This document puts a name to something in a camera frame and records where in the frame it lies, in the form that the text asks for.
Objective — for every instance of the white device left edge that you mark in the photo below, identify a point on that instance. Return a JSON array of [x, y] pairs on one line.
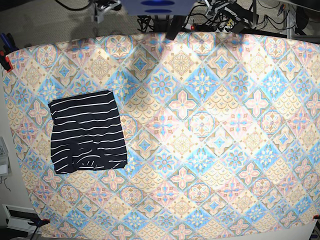
[[5, 168]]

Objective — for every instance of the patterned tile tablecloth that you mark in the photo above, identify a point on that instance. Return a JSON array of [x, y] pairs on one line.
[[222, 133]]

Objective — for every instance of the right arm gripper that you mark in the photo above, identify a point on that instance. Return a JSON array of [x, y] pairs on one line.
[[101, 7]]

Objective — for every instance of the white floor tray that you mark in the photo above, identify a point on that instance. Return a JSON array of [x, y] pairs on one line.
[[18, 218]]

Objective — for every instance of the white power strip red switch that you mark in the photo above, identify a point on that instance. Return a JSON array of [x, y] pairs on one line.
[[194, 27]]

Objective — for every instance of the navy white striped T-shirt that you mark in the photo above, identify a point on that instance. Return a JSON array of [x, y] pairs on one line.
[[87, 133]]

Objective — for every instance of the blue box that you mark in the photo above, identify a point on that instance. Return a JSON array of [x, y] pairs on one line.
[[158, 7]]

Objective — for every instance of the orange blue clamp lower left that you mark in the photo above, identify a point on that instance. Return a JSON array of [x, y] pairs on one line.
[[38, 222]]

